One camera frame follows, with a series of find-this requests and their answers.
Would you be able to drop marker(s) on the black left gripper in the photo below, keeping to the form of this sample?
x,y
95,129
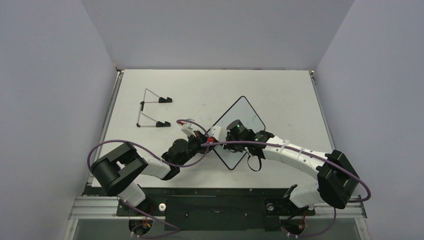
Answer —
x,y
201,139

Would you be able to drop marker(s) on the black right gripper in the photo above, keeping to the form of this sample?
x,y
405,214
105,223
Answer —
x,y
224,136

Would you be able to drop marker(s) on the black framed small whiteboard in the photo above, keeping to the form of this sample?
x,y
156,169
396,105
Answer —
x,y
242,110

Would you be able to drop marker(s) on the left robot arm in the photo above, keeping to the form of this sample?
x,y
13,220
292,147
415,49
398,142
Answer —
x,y
117,170

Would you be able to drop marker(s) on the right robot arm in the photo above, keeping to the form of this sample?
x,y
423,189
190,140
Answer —
x,y
335,178

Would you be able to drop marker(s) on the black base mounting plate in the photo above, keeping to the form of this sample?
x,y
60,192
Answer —
x,y
223,209

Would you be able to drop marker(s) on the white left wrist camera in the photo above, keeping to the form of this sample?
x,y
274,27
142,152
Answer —
x,y
186,126

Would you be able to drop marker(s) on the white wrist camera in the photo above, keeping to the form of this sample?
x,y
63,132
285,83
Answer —
x,y
186,126
218,133

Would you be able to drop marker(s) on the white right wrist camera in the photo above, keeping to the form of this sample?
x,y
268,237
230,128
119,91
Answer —
x,y
218,133

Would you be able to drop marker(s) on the wire whiteboard stand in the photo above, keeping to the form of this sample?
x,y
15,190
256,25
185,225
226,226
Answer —
x,y
149,108

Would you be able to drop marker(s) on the aluminium frame rail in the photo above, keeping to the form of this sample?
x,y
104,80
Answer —
x,y
104,110

